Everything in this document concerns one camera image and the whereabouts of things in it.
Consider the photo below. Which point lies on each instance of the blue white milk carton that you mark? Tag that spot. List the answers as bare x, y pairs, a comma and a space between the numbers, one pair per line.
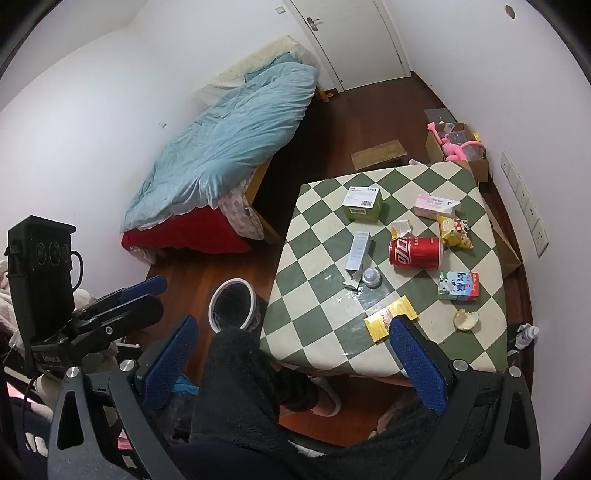
457, 286

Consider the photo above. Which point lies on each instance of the yellow paper packet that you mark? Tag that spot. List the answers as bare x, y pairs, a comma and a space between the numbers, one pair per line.
378, 325

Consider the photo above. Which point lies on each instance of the pink grey checkered quilt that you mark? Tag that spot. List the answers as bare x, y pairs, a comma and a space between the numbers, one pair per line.
240, 207

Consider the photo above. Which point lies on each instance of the white round trash bin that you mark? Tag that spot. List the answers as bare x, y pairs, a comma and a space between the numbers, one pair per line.
213, 318

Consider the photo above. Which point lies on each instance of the white wall socket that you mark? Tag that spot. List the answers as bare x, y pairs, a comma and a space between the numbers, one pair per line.
540, 241
506, 166
531, 216
521, 194

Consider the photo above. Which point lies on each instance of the red blanket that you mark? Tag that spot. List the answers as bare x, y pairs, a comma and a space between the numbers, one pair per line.
184, 235

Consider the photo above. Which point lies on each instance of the person's black fleece pants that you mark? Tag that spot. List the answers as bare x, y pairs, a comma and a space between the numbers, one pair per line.
240, 397

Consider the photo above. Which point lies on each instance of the small clear plastic bottle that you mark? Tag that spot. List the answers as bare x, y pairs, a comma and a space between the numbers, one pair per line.
526, 336

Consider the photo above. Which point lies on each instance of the open cardboard box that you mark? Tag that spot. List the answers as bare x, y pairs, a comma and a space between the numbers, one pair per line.
436, 147

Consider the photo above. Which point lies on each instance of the crumpled white wrapper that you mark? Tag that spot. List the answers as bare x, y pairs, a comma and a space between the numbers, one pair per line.
400, 229

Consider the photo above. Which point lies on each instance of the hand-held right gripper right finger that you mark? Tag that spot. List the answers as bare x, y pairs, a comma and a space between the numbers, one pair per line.
415, 364

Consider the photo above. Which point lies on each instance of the grey pink slipper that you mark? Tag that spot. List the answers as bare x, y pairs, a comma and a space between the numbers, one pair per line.
325, 399
392, 415

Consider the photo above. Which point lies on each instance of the white paper scraps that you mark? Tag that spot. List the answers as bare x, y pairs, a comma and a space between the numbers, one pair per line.
353, 291

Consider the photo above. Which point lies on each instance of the pink plush toy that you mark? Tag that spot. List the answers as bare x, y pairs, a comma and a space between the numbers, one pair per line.
455, 150

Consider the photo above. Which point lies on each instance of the yellow snack bag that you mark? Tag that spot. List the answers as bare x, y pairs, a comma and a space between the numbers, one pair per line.
455, 233

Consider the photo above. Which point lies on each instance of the pink fleece cloth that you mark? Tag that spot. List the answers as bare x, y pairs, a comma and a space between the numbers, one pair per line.
7, 300

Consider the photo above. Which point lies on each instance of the red packet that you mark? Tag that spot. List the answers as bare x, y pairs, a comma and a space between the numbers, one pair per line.
415, 254

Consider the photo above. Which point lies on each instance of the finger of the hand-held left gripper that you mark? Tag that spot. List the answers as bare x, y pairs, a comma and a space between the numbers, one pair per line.
143, 286
138, 311

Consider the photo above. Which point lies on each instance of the flat brown cardboard piece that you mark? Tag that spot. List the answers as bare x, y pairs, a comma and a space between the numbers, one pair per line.
378, 154

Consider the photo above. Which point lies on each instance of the light blue duvet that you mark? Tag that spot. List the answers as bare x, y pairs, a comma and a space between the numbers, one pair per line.
231, 138

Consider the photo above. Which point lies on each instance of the dark trash bag liner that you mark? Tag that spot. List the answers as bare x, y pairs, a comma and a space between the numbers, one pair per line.
233, 304

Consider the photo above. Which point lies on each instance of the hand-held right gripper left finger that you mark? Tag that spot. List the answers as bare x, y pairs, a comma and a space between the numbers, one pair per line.
170, 364

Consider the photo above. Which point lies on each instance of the tall grey carton box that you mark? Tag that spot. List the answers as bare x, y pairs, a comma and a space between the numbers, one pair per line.
358, 251

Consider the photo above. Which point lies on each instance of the green cardboard box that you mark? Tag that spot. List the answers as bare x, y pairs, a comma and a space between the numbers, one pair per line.
364, 210

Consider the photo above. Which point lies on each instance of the pink tissue box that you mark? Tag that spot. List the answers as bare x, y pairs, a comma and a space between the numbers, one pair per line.
434, 206

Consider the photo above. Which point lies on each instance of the small jar silver lid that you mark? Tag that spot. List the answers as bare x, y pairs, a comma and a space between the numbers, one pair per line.
371, 278

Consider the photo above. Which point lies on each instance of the white door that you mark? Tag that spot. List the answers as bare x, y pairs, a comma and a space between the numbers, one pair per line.
355, 41

